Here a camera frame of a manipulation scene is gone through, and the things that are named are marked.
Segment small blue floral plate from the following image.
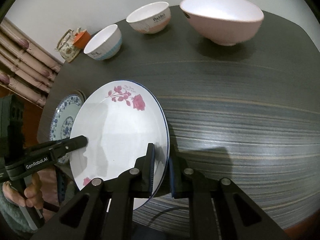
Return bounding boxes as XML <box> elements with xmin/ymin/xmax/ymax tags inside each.
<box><xmin>49</xmin><ymin>94</ymin><xmax>83</xmax><ymax>141</ymax></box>

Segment person's left hand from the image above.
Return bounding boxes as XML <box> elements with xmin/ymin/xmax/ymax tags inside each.
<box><xmin>2</xmin><ymin>173</ymin><xmax>44</xmax><ymax>209</ymax></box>

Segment large blue floral plate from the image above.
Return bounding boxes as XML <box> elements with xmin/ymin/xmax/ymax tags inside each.
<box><xmin>45</xmin><ymin>92</ymin><xmax>88</xmax><ymax>165</ymax></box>

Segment beige patterned curtain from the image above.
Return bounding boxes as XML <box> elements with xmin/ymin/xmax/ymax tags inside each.
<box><xmin>1</xmin><ymin>18</ymin><xmax>62</xmax><ymax>108</ymax></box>

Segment orange lidded cup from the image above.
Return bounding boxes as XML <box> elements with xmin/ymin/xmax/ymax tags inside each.
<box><xmin>73</xmin><ymin>30</ymin><xmax>91</xmax><ymax>49</ymax></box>

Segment white bowl blue Dog print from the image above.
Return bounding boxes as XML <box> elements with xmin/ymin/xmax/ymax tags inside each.
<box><xmin>84</xmin><ymin>24</ymin><xmax>123</xmax><ymax>61</ymax></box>

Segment teal fuzzy sleeve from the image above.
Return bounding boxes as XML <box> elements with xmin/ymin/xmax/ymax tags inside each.
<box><xmin>1</xmin><ymin>191</ymin><xmax>34</xmax><ymax>239</ymax></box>

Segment large pink bowl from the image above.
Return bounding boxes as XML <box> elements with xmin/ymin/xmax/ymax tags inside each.
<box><xmin>180</xmin><ymin>0</ymin><xmax>264</xmax><ymax>46</ymax></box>

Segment floral ceramic teapot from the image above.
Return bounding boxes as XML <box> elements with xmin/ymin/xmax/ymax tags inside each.
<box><xmin>54</xmin><ymin>29</ymin><xmax>81</xmax><ymax>63</ymax></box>

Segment white bowl pink base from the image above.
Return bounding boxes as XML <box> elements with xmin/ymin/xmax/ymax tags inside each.
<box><xmin>126</xmin><ymin>2</ymin><xmax>171</xmax><ymax>34</ymax></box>

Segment white plate pink flowers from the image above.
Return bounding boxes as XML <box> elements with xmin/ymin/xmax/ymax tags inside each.
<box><xmin>69</xmin><ymin>80</ymin><xmax>171</xmax><ymax>212</ymax></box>

